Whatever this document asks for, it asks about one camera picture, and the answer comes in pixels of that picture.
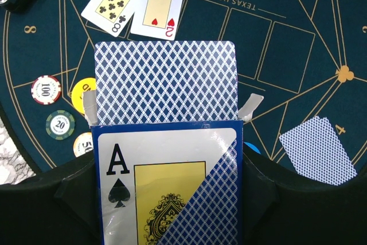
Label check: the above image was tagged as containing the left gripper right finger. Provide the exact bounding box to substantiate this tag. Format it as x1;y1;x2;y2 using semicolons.
242;146;366;244

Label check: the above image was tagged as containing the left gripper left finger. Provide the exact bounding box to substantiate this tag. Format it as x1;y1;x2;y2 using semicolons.
1;151;101;244

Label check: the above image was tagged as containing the playing card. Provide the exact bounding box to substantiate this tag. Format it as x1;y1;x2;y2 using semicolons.
279;116;357;186

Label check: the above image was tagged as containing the blue small blind button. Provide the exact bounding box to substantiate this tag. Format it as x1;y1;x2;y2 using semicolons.
244;142;261;154

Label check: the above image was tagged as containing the yellow fifty poker chip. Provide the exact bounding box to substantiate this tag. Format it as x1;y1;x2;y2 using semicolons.
73;132;93;157

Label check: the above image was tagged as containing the green chip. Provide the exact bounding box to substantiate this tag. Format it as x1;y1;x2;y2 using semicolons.
45;110;75;141

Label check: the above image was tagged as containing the blue playing card box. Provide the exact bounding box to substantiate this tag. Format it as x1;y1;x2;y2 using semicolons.
82;91;263;244

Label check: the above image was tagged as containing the red white chip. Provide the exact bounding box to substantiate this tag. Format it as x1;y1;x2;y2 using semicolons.
31;75;61;105

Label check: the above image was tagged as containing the yellow big blind button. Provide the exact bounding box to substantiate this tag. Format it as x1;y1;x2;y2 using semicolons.
71;77;97;115

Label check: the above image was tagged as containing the eight of clubs card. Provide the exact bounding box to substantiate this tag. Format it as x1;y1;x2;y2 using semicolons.
81;0;138;37

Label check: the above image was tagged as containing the two of hearts card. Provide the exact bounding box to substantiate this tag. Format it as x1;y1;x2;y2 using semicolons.
130;0;183;41

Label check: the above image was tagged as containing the round blue poker mat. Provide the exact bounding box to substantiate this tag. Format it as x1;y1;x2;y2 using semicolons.
1;0;366;175

